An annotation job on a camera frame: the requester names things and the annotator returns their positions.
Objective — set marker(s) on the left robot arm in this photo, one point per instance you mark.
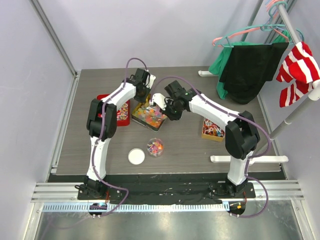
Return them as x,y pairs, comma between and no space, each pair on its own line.
102,125

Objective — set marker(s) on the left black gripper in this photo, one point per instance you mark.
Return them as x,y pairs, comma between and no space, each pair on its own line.
143,99

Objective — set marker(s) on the red white striped sock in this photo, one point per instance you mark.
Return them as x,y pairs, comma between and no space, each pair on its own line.
301,70

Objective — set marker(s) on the aluminium frame rail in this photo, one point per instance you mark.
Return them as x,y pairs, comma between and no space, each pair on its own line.
62,197

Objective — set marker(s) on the teal clothes hanger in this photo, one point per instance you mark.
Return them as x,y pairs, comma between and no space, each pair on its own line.
224,41

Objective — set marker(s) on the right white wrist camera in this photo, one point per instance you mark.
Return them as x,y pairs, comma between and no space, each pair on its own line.
158,99

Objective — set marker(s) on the green hanging garment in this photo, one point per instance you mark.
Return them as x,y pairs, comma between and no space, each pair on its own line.
220,62

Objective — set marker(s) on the pink clothes hanger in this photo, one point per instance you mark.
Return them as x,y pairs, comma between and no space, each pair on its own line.
270,9

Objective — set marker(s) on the black hanging cloth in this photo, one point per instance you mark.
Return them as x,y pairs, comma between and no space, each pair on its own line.
252,70

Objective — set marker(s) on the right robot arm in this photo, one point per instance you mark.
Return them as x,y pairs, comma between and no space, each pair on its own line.
240,131

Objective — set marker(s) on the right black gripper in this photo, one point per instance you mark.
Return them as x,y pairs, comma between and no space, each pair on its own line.
166,112

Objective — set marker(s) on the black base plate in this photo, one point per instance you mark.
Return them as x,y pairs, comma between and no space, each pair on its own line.
165,189

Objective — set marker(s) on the white round lid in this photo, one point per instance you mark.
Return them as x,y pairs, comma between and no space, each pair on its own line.
136,156

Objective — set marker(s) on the white clothes rack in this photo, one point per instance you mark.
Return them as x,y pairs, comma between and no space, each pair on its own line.
313,96

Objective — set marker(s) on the small gold lollipop tin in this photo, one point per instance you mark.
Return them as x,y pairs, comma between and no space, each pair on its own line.
211,131

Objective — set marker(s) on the red candy tin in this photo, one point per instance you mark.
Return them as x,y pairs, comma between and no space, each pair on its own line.
123,115

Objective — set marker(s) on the clear round jar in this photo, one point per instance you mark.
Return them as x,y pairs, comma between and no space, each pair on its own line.
155,147

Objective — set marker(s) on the gold gummy tin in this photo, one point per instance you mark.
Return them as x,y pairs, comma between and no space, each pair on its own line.
148,116

